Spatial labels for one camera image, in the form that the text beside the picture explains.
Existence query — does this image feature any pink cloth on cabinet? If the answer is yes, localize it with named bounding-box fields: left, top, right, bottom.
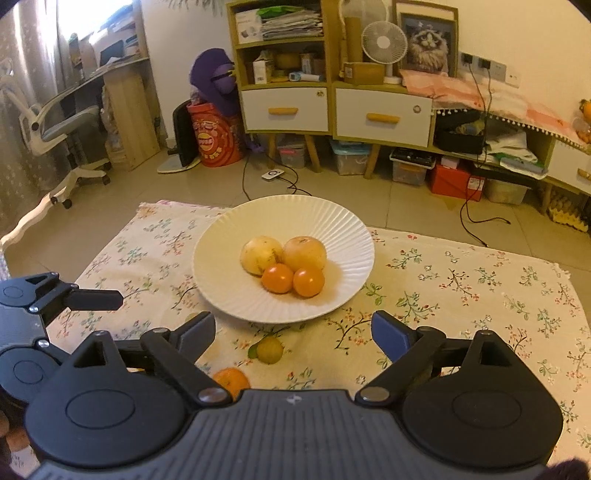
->
left=401, top=69, right=587, bottom=150

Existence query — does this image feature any purple plush toy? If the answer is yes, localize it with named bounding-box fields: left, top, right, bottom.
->
left=189, top=48, right=239, bottom=117

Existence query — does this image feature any white ribbed plate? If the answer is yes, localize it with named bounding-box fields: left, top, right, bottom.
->
left=193, top=195, right=375, bottom=324

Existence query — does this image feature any red box under cabinet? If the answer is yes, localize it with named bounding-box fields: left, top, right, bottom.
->
left=428, top=164, right=485, bottom=202

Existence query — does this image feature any large yellow-orange grapefruit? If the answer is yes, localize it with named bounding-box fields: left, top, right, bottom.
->
left=283, top=236, right=327, bottom=272

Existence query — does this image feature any white desk fan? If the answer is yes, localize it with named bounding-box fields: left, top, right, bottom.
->
left=362, top=20, right=408, bottom=85

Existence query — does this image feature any brown round fruit with leaf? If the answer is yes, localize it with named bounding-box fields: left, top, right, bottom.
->
left=247, top=336, right=283, bottom=364

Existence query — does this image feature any framed cat picture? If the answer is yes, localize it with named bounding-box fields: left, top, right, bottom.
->
left=393, top=1, right=459, bottom=77

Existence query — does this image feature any wooden cabinet with drawers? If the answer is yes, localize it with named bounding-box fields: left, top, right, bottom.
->
left=230, top=1, right=590, bottom=193

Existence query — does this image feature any white office chair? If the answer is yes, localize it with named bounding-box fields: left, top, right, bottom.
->
left=1, top=58, right=112, bottom=209

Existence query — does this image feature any orange tomato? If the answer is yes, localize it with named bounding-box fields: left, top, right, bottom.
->
left=260, top=263, right=294, bottom=294
left=293, top=266, right=325, bottom=298

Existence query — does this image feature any orange fruit decoration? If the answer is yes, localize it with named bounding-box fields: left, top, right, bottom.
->
left=579, top=99, right=591, bottom=124

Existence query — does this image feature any wooden desk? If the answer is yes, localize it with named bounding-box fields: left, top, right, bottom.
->
left=57, top=1, right=161, bottom=171

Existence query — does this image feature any pale yellow striped melon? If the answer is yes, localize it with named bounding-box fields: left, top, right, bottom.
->
left=239, top=236, right=283, bottom=277

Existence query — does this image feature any floral tablecloth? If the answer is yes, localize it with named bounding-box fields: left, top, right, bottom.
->
left=48, top=201, right=590, bottom=461

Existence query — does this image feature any mandarin orange with stem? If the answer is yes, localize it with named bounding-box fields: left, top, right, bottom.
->
left=212, top=368, right=252, bottom=401

